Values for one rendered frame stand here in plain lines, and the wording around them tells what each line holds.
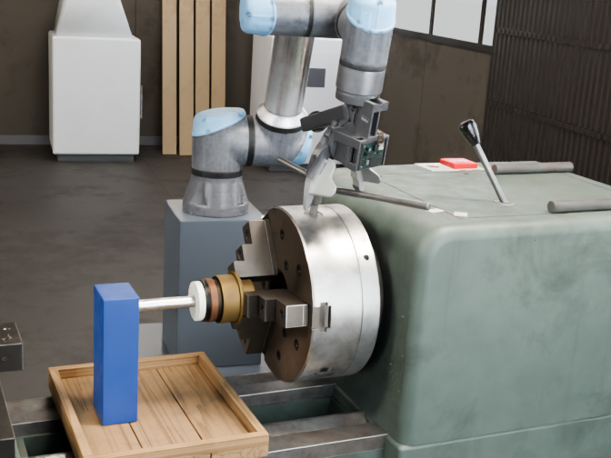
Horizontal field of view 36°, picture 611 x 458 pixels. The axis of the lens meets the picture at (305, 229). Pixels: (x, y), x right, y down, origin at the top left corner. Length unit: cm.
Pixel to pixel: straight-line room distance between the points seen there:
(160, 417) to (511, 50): 461
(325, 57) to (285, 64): 589
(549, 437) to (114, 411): 79
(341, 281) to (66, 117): 654
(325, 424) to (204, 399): 22
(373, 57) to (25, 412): 86
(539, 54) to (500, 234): 413
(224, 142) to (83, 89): 593
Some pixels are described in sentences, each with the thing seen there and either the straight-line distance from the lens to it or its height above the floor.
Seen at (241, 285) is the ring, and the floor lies 111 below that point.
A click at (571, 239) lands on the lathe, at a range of 170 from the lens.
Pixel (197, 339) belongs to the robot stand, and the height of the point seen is 82.
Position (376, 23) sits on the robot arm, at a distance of 146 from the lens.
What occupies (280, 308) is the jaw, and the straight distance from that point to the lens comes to 158.
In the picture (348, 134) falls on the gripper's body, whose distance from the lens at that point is 151.
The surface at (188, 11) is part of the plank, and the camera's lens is 854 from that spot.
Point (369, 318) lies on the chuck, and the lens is 160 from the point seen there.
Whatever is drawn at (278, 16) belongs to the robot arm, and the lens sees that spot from 153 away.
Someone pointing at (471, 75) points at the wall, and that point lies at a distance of 652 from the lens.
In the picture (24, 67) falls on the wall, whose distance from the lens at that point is 875.
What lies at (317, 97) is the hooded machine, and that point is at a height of 64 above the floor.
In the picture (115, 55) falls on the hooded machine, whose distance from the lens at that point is 798.
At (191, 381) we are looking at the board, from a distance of 181.
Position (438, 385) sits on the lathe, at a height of 97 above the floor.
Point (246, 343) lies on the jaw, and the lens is 175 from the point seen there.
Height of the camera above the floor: 164
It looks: 15 degrees down
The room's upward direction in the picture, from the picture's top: 4 degrees clockwise
